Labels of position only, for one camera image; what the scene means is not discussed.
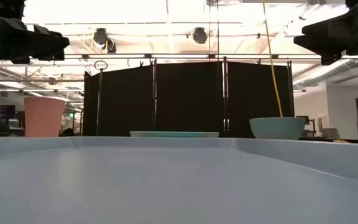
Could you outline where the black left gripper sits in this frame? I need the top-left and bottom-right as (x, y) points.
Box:
(0, 15), (70, 65)

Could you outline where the pink plastic cup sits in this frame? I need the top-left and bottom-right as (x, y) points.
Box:
(23, 96), (67, 138)

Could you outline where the turquoise bowl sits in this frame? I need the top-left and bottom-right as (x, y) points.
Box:
(249, 116), (307, 140)

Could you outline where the turquoise round plate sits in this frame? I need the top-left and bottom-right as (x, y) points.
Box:
(129, 131), (220, 139)

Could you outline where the blue plastic tray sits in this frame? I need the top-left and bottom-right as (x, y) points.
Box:
(0, 136), (358, 224)

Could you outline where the black ceiling spotlight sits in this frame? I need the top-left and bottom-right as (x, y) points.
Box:
(93, 27), (117, 54)
(192, 27), (208, 45)

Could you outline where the dark computer monitor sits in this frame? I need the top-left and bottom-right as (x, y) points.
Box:
(0, 105), (16, 121)

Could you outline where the black room divider screen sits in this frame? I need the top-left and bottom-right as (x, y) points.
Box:
(83, 60), (295, 138)

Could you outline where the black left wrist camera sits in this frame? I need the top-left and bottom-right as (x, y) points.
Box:
(0, 0), (26, 19)

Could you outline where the yellow hanging cable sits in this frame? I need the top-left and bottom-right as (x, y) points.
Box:
(262, 0), (284, 118)

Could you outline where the black stand with ring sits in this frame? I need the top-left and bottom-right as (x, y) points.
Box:
(93, 60), (109, 137)

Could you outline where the long ceiling light rail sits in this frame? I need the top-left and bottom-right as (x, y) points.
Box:
(26, 53), (358, 60)

